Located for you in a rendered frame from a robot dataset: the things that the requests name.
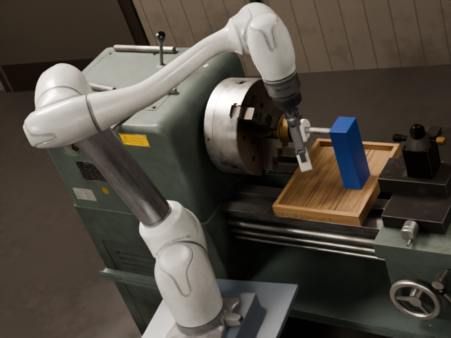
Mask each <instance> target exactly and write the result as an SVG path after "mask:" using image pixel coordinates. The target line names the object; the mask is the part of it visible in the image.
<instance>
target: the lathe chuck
mask: <svg viewBox="0 0 451 338"><path fill-rule="evenodd" d="M242 80H245V81H247V82H246V83H244V84H237V82H240V81H242ZM235 104H237V105H238V106H242V107H243V108H244V107H245V108H255V109H257V110H258V111H259V112H261V113H268V111H269V109H270V108H271V107H272V104H273V101H272V97H270V96H269V95H268V92H267V90H266V87H265V85H264V82H263V80H262V78H236V79H234V80H232V81H231V82H229V83H228V84H227V85H226V86H225V88H224V89H223V91H222V92H221V95H220V96H219V99H218V100H217V104H216V106H215V112H214V116H213V143H214V147H215V151H216V154H217V157H218V158H219V161H220V162H221V164H222V165H223V167H224V168H225V169H226V170H228V171H229V172H232V173H236V174H249V175H257V176H260V175H262V159H261V147H260V141H259V140H258V139H257V137H258V136H266V135H272V136H274V135H273V133H272V131H269V130H257V129H255V128H253V127H252V126H251V125H249V124H247V123H246V122H245V121H243V120H241V119H240V118H239V117H234V119H232V118H231V113H232V108H233V106H234V105H235ZM230 164H234V165H236V166H238V167H239V168H240V169H239V170H236V169H233V168H232V167H231V166H230Z"/></svg>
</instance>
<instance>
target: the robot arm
mask: <svg viewBox="0 0 451 338"><path fill-rule="evenodd" d="M225 52H237V53H239V54H241V55H245V54H250V55H251V57H252V60H253V62H254V64H255V65H256V67H257V69H258V71H259V72H260V74H261V76H262V80H263V82H264V85H265V87H266V90H267V92H268V95H269V96H270V97H272V101H273V104H274V107H275V108H277V109H279V110H283V112H284V113H283V115H284V117H285V119H286V121H287V126H288V128H289V129H290V132H291V137H292V140H293V144H294V147H295V152H293V153H294V154H296V155H297V159H298V162H299V166H300V169H301V171H302V172H305V171H308V170H312V166H311V162H310V159H309V155H308V153H307V148H305V146H304V142H306V141H307V138H306V135H305V131H304V128H303V124H302V122H301V120H300V119H303V118H302V115H299V111H298V104H299V103H300V102H301V100H302V97H301V93H300V90H299V88H300V86H301V83H300V80H299V76H298V73H297V68H296V66H295V52H294V48H293V43H292V41H291V37H290V35H289V32H288V29H287V27H286V25H285V24H284V23H283V21H282V20H281V18H280V17H279V16H278V15H277V14H276V13H275V12H274V11H273V10H272V9H271V8H270V7H269V6H267V5H265V4H263V3H249V4H247V5H245V6H244V7H243V8H241V10H240V11H239V12H238V14H236V15H235V16H233V17H232V18H230V19H229V21H228V24H227V25H226V26H225V27H224V28H223V29H222V30H219V31H218V32H216V33H214V34H212V35H210V36H208V37H206V38H205V39H203V40H201V41H200V42H198V43H197V44H195V45H194V46H193V47H191V48H190V49H188V50H187V51H186V52H184V53H183V54H181V55H180V56H179V57H178V58H176V59H174V60H173V61H172V62H171V63H169V64H167V65H166V66H165V67H164V68H162V69H161V70H159V71H158V72H157V73H155V74H153V75H152V76H151V77H149V78H147V79H146V80H144V81H142V82H140V83H138V84H135V85H133V86H130V87H126V88H122V89H116V90H112V91H105V92H99V93H94V92H93V90H92V88H91V87H90V85H89V83H88V82H87V80H86V78H85V75H84V74H83V73H82V72H81V71H80V70H79V69H78V68H76V67H74V66H72V65H69V64H56V65H55V66H53V67H51V68H49V69H48V70H47V71H45V72H43V73H42V75H41V76H40V78H39V80H38V82H37V85H36V92H35V106H36V110H35V111H34V112H32V113H30V114H29V115H28V117H27V118H26V120H25V121H24V125H23V130H24V131H25V134H26V136H27V138H28V140H29V142H30V144H31V145H32V146H34V147H37V148H42V149H50V148H60V147H63V146H67V145H71V144H74V143H77V144H78V145H79V147H80V148H81V149H82V151H84V153H85V154H86V155H87V157H88V158H89V159H90V160H91V161H92V163H93V164H94V165H95V166H96V168H97V169H98V170H99V171H100V173H102V175H103V176H104V177H105V179H106V180H107V181H108V183H110V185H111V186H112V187H113V189H114V190H115V191H116V193H117V194H118V195H119V196H120V197H121V198H122V200H123V201H124V202H125V204H126V205H127V206H128V207H129V208H130V210H131V211H132V212H133V213H134V215H135V216H136V217H137V218H138V219H139V221H140V235H141V236H142V238H143V240H144V241H145V243H146V245H147V246H148V248H149V250H150V251H151V253H152V255H153V257H154V258H156V264H155V269H154V275H155V279H156V283H157V285H158V289H159V291H160V293H161V295H162V298H163V300H164V302H165V304H166V306H167V308H168V309H169V311H170V313H171V315H172V316H173V317H174V319H175V322H174V325H173V326H172V328H171V330H170V331H169V332H168V333H167V334H166V338H223V336H224V334H225V331H226V329H227V327H231V326H237V325H241V324H242V323H243V317H242V315H239V314H236V313H235V311H236V309H237V308H238V307H239V306H240V300H239V298H236V297H233V298H222V297H221V293H220V290H219V286H218V284H217V280H216V279H215V274H214V272H213V268H212V266H211V263H210V261H209V257H208V251H207V244H206V240H205V236H204V232H203V229H202V227H201V224H200V222H199V220H198V218H197V217H196V216H195V215H194V214H193V213H192V212H191V211H190V210H188V209H186V208H184V207H183V206H182V205H181V204H180V203H178V202H176V201H167V200H166V199H165V198H164V197H163V195H162V194H161V192H160V191H159V190H158V189H157V187H156V186H155V185H154V183H153V182H152V181H151V180H150V178H149V177H148V175H147V174H146V173H145V171H143V169H142V168H141V166H140V165H139V164H138V163H137V162H136V160H135V159H134V157H133V156H132V155H131V154H130V152H129V151H128V149H127V148H126V147H125V146H124V145H123V143H122V142H121V140H120V139H119V138H118V137H117V136H116V134H115V133H114V131H113V130H112V129H111V128H110V127H111V126H113V125H115V124H116V123H118V122H120V121H122V120H124V119H125V118H127V117H129V116H131V115H133V114H135V113H137V112H139V111H141V110H143V109H145V108H147V107H149V106H150V105H152V104H154V103H155V102H157V101H159V100H160V99H161V98H163V97H164V96H166V95H167V94H169V92H171V91H172V90H173V89H174V88H176V87H177V86H178V85H180V84H181V83H182V82H183V81H184V80H185V79H186V78H188V77H189V76H190V75H192V74H193V73H194V72H195V71H196V70H197V69H198V68H200V67H201V66H202V65H204V64H205V63H206V62H207V61H209V60H210V59H212V58H213V57H215V56H217V55H220V54H223V53H225Z"/></svg>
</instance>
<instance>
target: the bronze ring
mask: <svg viewBox="0 0 451 338"><path fill-rule="evenodd" d="M272 133H273V135H274V136H275V137H277V138H279V140H280V142H282V143H287V142H293V140H292V137H291V132H290V129H289V128H288V126H287V121H286V119H285V117H284V115H282V116H281V117H280V119H279V122H278V125H277V131H272Z"/></svg>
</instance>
